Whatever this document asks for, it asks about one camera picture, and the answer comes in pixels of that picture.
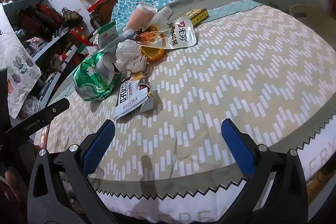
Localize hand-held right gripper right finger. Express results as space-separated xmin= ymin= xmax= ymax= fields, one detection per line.
xmin=221 ymin=118 xmax=309 ymax=224

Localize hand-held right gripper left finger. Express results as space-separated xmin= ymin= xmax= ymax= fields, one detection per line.
xmin=27 ymin=119 xmax=116 ymax=224

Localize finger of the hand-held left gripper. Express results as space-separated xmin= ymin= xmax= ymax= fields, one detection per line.
xmin=0 ymin=98 xmax=70 ymax=148

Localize white snack packet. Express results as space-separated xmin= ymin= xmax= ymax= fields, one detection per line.
xmin=112 ymin=72 xmax=153 ymax=121

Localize crushed green drink can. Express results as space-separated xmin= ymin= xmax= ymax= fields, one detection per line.
xmin=72 ymin=51 xmax=124 ymax=102

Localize white paper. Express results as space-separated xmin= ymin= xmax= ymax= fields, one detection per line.
xmin=115 ymin=40 xmax=146 ymax=73

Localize orange peel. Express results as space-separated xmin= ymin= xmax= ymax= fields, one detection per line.
xmin=140 ymin=46 xmax=165 ymax=60

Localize white and green packet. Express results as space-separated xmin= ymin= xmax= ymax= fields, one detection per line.
xmin=92 ymin=21 xmax=118 ymax=47

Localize clear wrapper with orange print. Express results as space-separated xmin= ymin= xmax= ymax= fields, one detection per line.
xmin=133 ymin=26 xmax=166 ymax=47

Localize white pouch with red label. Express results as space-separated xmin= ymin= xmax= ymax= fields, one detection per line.
xmin=155 ymin=14 xmax=198 ymax=49

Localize pink cup with white lid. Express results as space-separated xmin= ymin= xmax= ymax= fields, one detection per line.
xmin=123 ymin=2 xmax=157 ymax=33

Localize yellow box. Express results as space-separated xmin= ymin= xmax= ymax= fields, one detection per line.
xmin=184 ymin=9 xmax=209 ymax=26

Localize round tan bin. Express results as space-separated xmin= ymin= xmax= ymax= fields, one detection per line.
xmin=289 ymin=4 xmax=331 ymax=30

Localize person's left hand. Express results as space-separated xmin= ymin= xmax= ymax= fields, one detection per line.
xmin=5 ymin=168 xmax=28 ymax=216

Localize beige zigzag bedspread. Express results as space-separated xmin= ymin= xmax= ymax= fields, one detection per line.
xmin=34 ymin=0 xmax=336 ymax=214

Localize floral print cloth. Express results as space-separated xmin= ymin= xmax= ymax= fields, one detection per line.
xmin=0 ymin=4 xmax=42 ymax=119

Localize grey metal shelf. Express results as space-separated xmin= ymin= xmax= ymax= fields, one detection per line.
xmin=0 ymin=0 xmax=87 ymax=104

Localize red box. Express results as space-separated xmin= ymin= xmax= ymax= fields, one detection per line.
xmin=70 ymin=27 xmax=91 ymax=46

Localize red clothes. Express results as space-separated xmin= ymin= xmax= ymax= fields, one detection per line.
xmin=17 ymin=4 xmax=63 ymax=41

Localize brown handbag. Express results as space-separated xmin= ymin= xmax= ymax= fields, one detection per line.
xmin=61 ymin=7 xmax=83 ymax=28

